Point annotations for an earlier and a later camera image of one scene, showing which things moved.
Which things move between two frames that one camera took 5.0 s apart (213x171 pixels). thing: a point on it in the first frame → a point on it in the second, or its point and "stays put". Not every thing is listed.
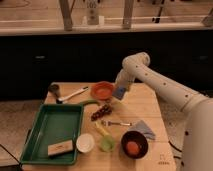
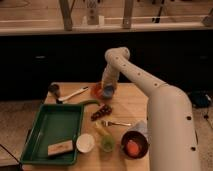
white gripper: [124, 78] → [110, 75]
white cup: [85, 143] stays put
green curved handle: [83, 103] stays put
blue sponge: [119, 92] → [108, 90]
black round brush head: [53, 88] stays put
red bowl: [102, 90] stays put
